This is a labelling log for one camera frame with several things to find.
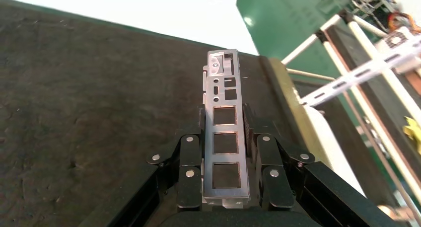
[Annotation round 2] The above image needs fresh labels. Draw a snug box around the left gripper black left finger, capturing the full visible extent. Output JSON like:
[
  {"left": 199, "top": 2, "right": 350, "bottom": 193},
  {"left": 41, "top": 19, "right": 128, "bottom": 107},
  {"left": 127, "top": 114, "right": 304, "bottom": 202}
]
[{"left": 78, "top": 103, "right": 207, "bottom": 227}]

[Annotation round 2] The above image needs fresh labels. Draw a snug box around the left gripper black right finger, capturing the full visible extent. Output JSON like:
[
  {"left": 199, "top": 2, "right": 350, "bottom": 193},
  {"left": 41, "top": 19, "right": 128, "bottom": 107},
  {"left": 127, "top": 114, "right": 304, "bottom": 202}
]
[{"left": 242, "top": 103, "right": 396, "bottom": 227}]

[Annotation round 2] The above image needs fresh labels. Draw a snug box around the metal plate with square cutouts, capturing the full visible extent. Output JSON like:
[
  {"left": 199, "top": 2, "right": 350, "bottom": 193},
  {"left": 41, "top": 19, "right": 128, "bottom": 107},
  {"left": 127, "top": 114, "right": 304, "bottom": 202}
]
[{"left": 202, "top": 49, "right": 251, "bottom": 209}]

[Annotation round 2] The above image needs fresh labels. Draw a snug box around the white and black tube trolley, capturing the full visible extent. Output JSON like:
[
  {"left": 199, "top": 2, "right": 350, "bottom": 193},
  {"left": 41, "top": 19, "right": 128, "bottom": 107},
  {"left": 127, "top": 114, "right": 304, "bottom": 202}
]
[{"left": 282, "top": 8, "right": 421, "bottom": 220}]

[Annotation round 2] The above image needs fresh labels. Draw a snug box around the dark mat with brass edges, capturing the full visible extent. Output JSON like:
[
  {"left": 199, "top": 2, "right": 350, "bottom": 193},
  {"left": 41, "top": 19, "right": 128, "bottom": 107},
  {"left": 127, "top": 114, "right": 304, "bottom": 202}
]
[{"left": 0, "top": 0, "right": 330, "bottom": 227}]

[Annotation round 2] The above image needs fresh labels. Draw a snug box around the yellow crumpled item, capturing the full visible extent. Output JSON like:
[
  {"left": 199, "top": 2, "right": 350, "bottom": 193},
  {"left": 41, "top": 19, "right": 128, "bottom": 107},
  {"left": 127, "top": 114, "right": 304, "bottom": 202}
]
[{"left": 403, "top": 116, "right": 421, "bottom": 156}]

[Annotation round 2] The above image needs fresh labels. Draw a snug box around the white slotted shelf post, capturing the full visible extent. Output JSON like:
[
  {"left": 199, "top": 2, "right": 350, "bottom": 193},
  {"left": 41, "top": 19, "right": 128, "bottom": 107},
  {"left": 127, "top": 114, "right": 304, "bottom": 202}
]
[{"left": 300, "top": 34, "right": 421, "bottom": 108}]

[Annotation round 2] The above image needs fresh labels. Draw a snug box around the orange cable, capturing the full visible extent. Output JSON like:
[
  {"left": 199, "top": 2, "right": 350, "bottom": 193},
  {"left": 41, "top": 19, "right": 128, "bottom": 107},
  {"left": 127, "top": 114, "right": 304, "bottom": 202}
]
[{"left": 387, "top": 10, "right": 421, "bottom": 33}]

